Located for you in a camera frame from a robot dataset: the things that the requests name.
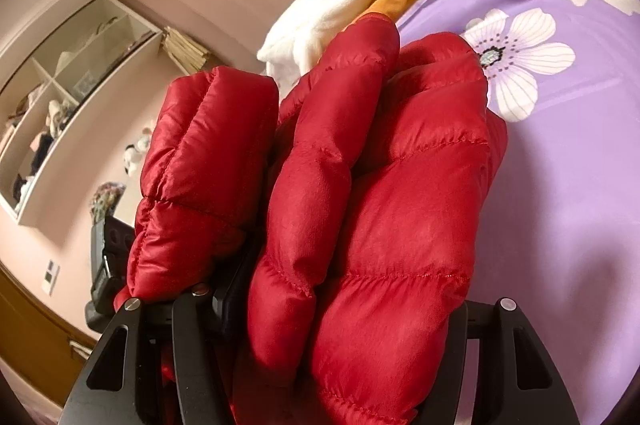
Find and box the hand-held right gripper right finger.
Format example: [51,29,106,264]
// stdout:
[420,297,581,425]

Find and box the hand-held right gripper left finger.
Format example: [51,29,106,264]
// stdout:
[60,250,253,425]

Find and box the red down jacket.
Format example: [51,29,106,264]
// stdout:
[112,16,508,425]

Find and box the floral patterned cushion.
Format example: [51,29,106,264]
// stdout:
[89,182,127,224]

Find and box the brown wooden door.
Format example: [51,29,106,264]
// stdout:
[0,262,97,408]

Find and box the white plush toy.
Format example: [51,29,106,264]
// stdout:
[124,120,157,177]

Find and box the white open shelf cabinet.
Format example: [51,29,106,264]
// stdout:
[0,0,163,228]

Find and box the purple floral bedsheet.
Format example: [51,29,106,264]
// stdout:
[392,0,640,425]

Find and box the orange garment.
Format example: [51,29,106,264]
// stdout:
[352,0,433,26]

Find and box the white fleece garment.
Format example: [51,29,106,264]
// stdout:
[257,0,493,88]

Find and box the white wall switch panel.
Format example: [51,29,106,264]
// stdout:
[42,259,61,295]

